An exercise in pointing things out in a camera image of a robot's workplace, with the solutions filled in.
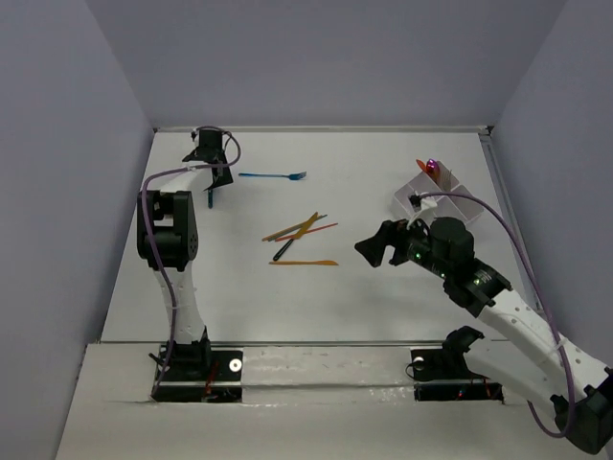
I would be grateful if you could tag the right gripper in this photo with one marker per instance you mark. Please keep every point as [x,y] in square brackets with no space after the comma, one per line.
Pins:
[398,231]

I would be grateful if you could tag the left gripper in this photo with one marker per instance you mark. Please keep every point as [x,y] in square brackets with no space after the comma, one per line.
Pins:
[211,158]

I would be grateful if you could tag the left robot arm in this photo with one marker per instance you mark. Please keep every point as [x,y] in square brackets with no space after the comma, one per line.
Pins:
[167,240]

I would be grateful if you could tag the black handled knife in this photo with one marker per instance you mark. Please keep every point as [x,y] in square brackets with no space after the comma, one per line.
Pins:
[282,250]

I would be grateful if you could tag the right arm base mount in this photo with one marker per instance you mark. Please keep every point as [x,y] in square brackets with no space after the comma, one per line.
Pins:
[442,375]

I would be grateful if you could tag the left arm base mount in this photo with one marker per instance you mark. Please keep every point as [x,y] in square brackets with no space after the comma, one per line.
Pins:
[198,373]

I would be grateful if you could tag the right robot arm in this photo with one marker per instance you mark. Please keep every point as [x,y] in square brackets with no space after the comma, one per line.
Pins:
[549,371]

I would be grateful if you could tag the orange plastic spoon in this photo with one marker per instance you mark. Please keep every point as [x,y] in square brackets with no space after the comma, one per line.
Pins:
[425,167]

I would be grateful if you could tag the orange plastic knife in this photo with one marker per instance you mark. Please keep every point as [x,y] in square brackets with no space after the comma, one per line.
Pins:
[318,262]

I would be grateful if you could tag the yellow plastic knife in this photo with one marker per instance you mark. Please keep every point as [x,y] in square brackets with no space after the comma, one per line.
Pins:
[306,226]

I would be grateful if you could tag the red chopstick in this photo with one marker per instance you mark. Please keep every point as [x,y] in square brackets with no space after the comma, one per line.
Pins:
[310,230]

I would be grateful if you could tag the blue plastic fork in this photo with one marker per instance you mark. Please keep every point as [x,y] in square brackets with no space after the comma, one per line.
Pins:
[291,176]

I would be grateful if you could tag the iridescent metal spoon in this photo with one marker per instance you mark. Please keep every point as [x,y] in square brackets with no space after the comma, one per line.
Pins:
[433,169]

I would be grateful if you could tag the white divided container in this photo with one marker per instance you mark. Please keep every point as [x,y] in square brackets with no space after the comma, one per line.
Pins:
[450,204]

